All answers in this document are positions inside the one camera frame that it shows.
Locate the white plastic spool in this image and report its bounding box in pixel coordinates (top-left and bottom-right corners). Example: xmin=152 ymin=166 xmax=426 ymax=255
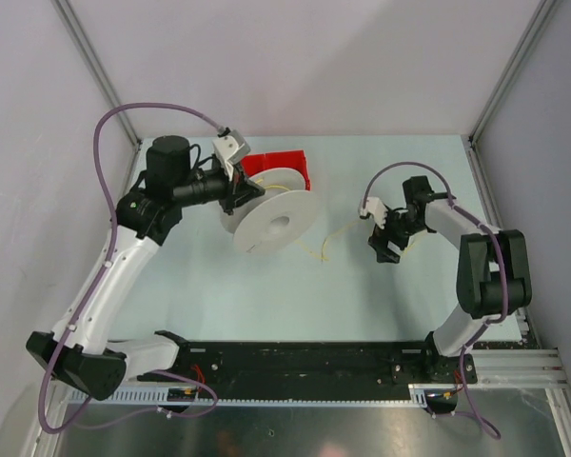
xmin=220 ymin=168 xmax=319 ymax=255

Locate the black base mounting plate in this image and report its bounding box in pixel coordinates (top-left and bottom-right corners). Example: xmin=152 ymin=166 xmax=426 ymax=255
xmin=143 ymin=342 xmax=478 ymax=400

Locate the yellow cable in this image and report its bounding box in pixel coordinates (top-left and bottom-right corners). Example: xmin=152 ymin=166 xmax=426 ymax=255
xmin=254 ymin=183 xmax=434 ymax=263

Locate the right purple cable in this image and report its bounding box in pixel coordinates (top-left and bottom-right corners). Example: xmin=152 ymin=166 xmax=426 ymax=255
xmin=359 ymin=161 xmax=510 ymax=440

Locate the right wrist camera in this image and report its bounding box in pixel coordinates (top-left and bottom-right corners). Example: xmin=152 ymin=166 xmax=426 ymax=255
xmin=358 ymin=196 xmax=388 ymax=229

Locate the aluminium frame post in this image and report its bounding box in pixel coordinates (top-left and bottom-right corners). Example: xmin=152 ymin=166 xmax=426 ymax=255
xmin=50 ymin=0 xmax=144 ymax=148
xmin=466 ymin=0 xmax=559 ymax=144

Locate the red two-compartment bin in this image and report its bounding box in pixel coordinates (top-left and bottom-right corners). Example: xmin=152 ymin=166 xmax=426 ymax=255
xmin=242 ymin=149 xmax=311 ymax=190

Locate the grey slotted cable duct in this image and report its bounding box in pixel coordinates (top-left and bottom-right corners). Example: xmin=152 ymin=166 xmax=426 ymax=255
xmin=90 ymin=385 xmax=459 ymax=407

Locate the left aluminium frame post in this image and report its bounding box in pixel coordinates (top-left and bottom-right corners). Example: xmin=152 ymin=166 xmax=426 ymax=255
xmin=50 ymin=0 xmax=144 ymax=148

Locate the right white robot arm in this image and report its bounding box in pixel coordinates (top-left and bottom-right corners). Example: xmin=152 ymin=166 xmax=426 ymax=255
xmin=359 ymin=176 xmax=532 ymax=382

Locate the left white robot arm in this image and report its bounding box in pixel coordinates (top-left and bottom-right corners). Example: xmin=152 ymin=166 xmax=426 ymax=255
xmin=26 ymin=130 xmax=265 ymax=401

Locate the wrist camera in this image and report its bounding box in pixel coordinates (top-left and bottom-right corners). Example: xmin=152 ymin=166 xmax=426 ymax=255
xmin=358 ymin=196 xmax=388 ymax=229
xmin=212 ymin=128 xmax=251 ymax=181

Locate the right aluminium frame post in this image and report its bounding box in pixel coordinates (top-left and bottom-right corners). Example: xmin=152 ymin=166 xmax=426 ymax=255
xmin=466 ymin=0 xmax=559 ymax=144

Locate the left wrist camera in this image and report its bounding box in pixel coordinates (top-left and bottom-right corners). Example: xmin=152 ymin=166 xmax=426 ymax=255
xmin=212 ymin=128 xmax=251 ymax=181

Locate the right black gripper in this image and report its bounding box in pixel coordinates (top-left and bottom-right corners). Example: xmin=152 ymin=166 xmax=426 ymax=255
xmin=368 ymin=204 xmax=425 ymax=264

